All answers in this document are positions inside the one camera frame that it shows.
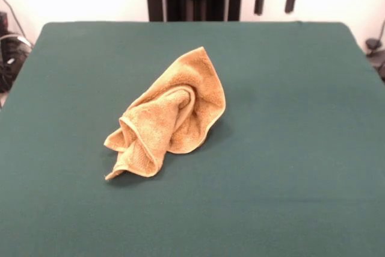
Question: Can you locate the tan terry towel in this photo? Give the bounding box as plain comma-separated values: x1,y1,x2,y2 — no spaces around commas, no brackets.
104,46,226,181

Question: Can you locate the dark grey stand base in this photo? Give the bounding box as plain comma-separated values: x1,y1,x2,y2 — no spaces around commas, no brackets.
0,11,33,94
365,37,385,82

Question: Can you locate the dark green tablecloth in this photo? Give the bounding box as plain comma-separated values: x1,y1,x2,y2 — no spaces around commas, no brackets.
0,21,385,257

